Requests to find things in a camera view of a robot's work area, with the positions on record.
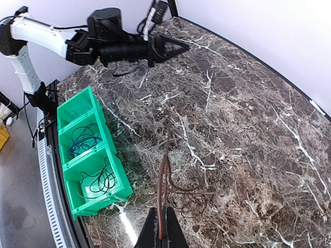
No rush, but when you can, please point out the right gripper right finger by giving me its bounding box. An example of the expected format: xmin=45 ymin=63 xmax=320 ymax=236
xmin=162 ymin=206 xmax=189 ymax=248

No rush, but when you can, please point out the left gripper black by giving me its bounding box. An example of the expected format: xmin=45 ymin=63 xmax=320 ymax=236
xmin=147 ymin=35 xmax=190 ymax=68

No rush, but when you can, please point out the light blue cable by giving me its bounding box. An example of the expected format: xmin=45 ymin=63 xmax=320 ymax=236
xmin=68 ymin=99 xmax=93 ymax=119

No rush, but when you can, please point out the black front rail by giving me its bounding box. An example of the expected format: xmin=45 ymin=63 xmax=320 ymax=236
xmin=45 ymin=80 xmax=94 ymax=248

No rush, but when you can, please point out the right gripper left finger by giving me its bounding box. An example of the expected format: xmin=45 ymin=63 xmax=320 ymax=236
xmin=134 ymin=207 xmax=162 ymax=248

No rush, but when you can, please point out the left green plastic bin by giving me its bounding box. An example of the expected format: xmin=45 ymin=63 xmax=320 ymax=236
xmin=57 ymin=86 xmax=102 ymax=130

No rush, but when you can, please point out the middle green plastic bin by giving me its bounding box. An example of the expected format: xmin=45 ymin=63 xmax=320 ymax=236
xmin=58 ymin=111 xmax=117 ymax=165

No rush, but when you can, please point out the white slotted cable duct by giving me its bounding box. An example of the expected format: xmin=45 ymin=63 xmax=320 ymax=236
xmin=37 ymin=138 xmax=72 ymax=247

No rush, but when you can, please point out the green plastic bin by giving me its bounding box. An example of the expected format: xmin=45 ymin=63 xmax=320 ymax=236
xmin=58 ymin=111 xmax=117 ymax=165
xmin=57 ymin=86 xmax=102 ymax=130
xmin=64 ymin=147 xmax=133 ymax=217

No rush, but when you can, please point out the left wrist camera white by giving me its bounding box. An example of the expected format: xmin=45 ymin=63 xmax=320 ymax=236
xmin=137 ymin=1 xmax=169 ymax=41

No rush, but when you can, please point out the right green plastic bin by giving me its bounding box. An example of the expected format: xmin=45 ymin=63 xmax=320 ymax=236
xmin=64 ymin=147 xmax=133 ymax=217

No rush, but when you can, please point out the dark blue cable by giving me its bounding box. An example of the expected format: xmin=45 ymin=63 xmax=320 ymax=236
xmin=66 ymin=123 xmax=103 ymax=160
xmin=68 ymin=125 xmax=101 ymax=156

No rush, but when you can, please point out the yellow bin in background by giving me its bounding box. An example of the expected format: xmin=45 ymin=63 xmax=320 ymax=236
xmin=0 ymin=125 xmax=10 ymax=150

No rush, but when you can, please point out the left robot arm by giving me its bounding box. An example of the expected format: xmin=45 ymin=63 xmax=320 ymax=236
xmin=1 ymin=1 xmax=189 ymax=114

